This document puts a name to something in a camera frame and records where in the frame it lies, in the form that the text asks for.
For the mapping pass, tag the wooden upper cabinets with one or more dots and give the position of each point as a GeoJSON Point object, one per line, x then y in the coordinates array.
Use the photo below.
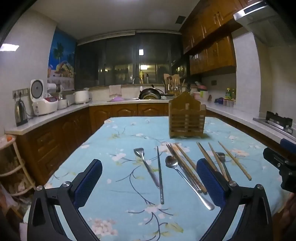
{"type": "Point", "coordinates": [215, 53]}

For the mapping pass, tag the wooden utensil holder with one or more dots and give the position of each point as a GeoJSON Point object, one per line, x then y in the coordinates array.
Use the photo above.
{"type": "Point", "coordinates": [187, 120]}

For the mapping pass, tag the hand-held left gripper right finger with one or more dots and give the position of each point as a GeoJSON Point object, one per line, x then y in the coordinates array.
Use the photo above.
{"type": "Point", "coordinates": [211, 183]}

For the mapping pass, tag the white round cooker pot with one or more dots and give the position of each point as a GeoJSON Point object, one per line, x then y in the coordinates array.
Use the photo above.
{"type": "Point", "coordinates": [81, 97]}

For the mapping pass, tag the wooden chopstick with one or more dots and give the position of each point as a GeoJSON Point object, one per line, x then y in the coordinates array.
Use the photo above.
{"type": "Point", "coordinates": [216, 158]}
{"type": "Point", "coordinates": [187, 158]}
{"type": "Point", "coordinates": [182, 160]}
{"type": "Point", "coordinates": [234, 160]}
{"type": "Point", "coordinates": [205, 155]}

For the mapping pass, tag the dark kitchen window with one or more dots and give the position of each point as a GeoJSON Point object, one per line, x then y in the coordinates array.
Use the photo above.
{"type": "Point", "coordinates": [115, 58]}

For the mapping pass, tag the yellow cap oil bottle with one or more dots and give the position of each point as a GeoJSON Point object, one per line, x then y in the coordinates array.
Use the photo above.
{"type": "Point", "coordinates": [233, 94]}
{"type": "Point", "coordinates": [228, 93]}

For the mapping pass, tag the small metal spoon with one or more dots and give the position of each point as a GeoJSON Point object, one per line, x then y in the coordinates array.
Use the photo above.
{"type": "Point", "coordinates": [220, 156]}

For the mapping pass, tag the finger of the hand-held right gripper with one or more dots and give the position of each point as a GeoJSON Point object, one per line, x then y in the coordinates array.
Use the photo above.
{"type": "Point", "coordinates": [289, 144]}
{"type": "Point", "coordinates": [275, 157]}

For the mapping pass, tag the wooden base cabinets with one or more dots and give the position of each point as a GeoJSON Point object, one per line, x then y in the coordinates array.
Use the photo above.
{"type": "Point", "coordinates": [69, 132]}

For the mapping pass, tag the black wok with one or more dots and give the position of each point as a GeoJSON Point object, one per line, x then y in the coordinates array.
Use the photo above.
{"type": "Point", "coordinates": [150, 93]}

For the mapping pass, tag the purple small container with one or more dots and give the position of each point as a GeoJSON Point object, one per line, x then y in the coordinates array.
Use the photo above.
{"type": "Point", "coordinates": [218, 100]}

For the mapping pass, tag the ceiling vent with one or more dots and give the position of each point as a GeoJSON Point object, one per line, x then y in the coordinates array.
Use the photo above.
{"type": "Point", "coordinates": [180, 19]}

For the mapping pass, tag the dish rack with utensils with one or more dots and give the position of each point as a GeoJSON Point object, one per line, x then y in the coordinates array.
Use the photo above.
{"type": "Point", "coordinates": [172, 85]}

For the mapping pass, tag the white storage rack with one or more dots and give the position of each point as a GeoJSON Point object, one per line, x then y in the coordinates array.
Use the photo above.
{"type": "Point", "coordinates": [16, 160]}

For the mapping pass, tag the beach fruit wall poster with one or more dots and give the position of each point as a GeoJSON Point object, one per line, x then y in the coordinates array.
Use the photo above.
{"type": "Point", "coordinates": [62, 58]}

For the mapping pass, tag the grey spray bottle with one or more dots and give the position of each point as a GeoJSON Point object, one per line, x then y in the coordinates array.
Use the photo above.
{"type": "Point", "coordinates": [148, 79]}

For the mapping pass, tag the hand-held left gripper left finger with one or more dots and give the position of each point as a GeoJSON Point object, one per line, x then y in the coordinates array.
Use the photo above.
{"type": "Point", "coordinates": [86, 183]}

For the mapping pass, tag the white stone countertop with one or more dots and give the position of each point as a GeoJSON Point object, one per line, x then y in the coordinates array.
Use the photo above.
{"type": "Point", "coordinates": [231, 113]}

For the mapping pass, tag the beige dish cloth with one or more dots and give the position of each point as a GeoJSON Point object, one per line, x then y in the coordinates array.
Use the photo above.
{"type": "Point", "coordinates": [115, 90]}

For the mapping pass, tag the dark wall switch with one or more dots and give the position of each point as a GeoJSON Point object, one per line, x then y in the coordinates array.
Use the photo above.
{"type": "Point", "coordinates": [214, 82]}

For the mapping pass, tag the large metal spoon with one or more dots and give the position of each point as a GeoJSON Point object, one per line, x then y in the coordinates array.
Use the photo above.
{"type": "Point", "coordinates": [171, 161]}

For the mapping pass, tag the stacked pastel bowls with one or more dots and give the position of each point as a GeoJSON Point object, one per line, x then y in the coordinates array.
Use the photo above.
{"type": "Point", "coordinates": [201, 87]}

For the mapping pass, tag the metal spoon, flat head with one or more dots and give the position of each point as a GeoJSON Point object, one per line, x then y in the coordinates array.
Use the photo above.
{"type": "Point", "coordinates": [148, 165]}

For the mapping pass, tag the gas stove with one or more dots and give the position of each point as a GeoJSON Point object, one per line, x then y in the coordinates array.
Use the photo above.
{"type": "Point", "coordinates": [277, 120]}

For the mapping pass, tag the wall socket strip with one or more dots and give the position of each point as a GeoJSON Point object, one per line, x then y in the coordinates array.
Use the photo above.
{"type": "Point", "coordinates": [22, 92]}

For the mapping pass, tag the steel range hood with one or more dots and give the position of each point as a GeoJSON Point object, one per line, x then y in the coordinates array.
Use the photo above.
{"type": "Point", "coordinates": [263, 20]}

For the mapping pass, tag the floral blue tablecloth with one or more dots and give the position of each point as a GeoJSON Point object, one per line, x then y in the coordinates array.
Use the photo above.
{"type": "Point", "coordinates": [120, 185]}

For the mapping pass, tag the chrome sink faucet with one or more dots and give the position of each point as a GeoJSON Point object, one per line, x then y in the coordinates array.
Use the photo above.
{"type": "Point", "coordinates": [134, 80]}

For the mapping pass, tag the seasoning jar set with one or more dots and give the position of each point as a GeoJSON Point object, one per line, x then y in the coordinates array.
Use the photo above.
{"type": "Point", "coordinates": [229, 103]}

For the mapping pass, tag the steel electric kettle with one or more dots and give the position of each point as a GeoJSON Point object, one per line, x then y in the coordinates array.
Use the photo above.
{"type": "Point", "coordinates": [20, 113]}

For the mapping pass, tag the white rice cooker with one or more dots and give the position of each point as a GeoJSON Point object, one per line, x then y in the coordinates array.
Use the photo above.
{"type": "Point", "coordinates": [44, 106]}

